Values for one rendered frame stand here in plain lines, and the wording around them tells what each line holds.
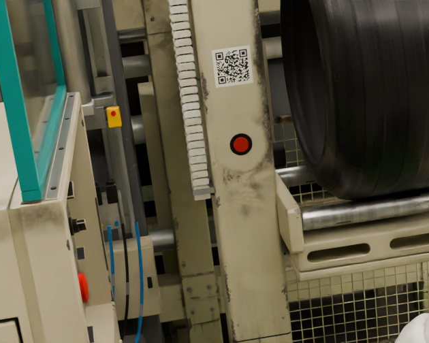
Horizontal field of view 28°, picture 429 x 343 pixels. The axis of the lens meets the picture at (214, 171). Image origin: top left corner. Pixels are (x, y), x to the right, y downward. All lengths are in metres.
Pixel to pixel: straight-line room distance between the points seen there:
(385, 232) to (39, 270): 0.99
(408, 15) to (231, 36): 0.35
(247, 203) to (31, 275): 0.92
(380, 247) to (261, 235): 0.25
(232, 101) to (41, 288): 0.89
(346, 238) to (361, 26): 0.44
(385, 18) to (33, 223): 0.87
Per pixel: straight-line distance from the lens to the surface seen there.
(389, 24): 1.55
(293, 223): 1.67
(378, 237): 1.75
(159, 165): 2.51
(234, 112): 1.71
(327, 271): 1.75
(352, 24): 1.55
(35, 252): 0.88
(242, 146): 1.72
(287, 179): 1.98
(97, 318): 1.45
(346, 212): 1.73
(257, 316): 1.87
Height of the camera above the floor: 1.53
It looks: 17 degrees down
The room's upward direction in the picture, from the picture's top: 7 degrees counter-clockwise
